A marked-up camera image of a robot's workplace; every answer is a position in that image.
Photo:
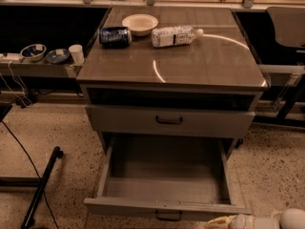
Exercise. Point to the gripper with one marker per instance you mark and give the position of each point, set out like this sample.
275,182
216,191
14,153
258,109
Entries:
240,222

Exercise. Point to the grey drawer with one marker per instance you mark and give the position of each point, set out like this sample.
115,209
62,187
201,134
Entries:
169,178
158,121

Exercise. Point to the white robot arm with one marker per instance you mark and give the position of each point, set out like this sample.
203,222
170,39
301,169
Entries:
291,218

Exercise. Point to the grey drawer cabinet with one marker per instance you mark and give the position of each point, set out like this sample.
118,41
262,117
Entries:
217,72

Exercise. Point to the grey top drawer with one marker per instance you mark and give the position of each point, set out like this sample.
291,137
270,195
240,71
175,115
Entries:
158,121

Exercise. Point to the clear plastic water bottle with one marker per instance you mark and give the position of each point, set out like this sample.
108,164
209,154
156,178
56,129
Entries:
175,36

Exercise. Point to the black stand leg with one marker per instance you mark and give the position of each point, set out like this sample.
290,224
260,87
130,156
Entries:
40,190

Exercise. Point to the white bowl on cabinet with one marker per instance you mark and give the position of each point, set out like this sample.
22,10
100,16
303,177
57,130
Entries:
140,24

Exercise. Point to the blue soda can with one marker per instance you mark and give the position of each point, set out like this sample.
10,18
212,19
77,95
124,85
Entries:
115,37

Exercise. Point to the white paper cup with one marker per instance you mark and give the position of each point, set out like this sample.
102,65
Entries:
76,52

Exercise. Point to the blue bowl on shelf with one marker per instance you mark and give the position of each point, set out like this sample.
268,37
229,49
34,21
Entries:
57,56

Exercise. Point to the white power strip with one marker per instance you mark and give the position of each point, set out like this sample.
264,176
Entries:
11,57

